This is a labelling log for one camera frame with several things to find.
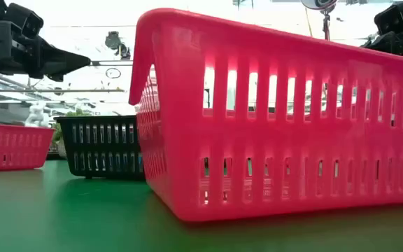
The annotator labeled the white figure sculpture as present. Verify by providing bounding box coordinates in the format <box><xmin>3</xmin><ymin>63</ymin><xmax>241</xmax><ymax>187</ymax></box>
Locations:
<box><xmin>24</xmin><ymin>101</ymin><xmax>50</xmax><ymax>129</ymax></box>

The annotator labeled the long yellow cord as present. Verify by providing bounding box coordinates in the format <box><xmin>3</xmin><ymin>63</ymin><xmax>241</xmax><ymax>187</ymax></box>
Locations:
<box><xmin>304</xmin><ymin>6</ymin><xmax>314</xmax><ymax>38</ymax></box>

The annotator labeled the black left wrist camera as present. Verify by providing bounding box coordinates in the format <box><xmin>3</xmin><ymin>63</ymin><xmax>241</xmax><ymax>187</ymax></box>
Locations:
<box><xmin>4</xmin><ymin>2</ymin><xmax>45</xmax><ymax>40</ymax></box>

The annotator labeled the grey ceiling pipe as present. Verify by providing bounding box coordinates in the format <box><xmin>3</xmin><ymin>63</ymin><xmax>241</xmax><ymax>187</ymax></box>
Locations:
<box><xmin>0</xmin><ymin>87</ymin><xmax>127</xmax><ymax>94</ymax></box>

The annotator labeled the white patterned plant pot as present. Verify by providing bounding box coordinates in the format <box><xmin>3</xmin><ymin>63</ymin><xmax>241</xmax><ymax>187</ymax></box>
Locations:
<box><xmin>57</xmin><ymin>138</ymin><xmax>68</xmax><ymax>159</ymax></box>

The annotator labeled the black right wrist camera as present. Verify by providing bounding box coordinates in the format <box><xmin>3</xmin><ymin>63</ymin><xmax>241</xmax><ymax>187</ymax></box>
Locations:
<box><xmin>374</xmin><ymin>1</ymin><xmax>403</xmax><ymax>36</ymax></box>

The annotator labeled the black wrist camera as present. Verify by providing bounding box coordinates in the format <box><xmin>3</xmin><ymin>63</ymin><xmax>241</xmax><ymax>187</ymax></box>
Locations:
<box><xmin>374</xmin><ymin>1</ymin><xmax>403</xmax><ymax>36</ymax></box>
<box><xmin>4</xmin><ymin>2</ymin><xmax>45</xmax><ymax>40</ymax></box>

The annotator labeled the black ceiling cord reel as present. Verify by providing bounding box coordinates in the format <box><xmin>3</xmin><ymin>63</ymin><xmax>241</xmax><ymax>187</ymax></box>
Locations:
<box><xmin>104</xmin><ymin>30</ymin><xmax>132</xmax><ymax>60</ymax></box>

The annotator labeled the black plastic slotted basket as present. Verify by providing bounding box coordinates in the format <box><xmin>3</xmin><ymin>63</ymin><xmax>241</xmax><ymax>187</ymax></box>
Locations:
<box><xmin>54</xmin><ymin>115</ymin><xmax>146</xmax><ymax>181</ymax></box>

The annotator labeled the red plastic slotted basket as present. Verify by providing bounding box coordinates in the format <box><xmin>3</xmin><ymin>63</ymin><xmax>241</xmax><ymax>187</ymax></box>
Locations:
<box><xmin>127</xmin><ymin>7</ymin><xmax>403</xmax><ymax>223</ymax></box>
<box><xmin>0</xmin><ymin>122</ymin><xmax>56</xmax><ymax>173</ymax></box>

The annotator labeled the red camera stand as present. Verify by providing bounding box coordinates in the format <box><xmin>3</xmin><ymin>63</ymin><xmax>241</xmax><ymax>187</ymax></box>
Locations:
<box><xmin>299</xmin><ymin>0</ymin><xmax>339</xmax><ymax>41</ymax></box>

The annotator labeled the green artificial plant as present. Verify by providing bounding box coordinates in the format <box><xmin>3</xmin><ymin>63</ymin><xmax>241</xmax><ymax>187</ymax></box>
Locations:
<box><xmin>51</xmin><ymin>108</ymin><xmax>94</xmax><ymax>144</ymax></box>

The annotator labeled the black hanging cable ring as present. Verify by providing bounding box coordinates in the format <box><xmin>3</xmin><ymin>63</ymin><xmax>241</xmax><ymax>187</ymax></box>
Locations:
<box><xmin>105</xmin><ymin>66</ymin><xmax>122</xmax><ymax>79</ymax></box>

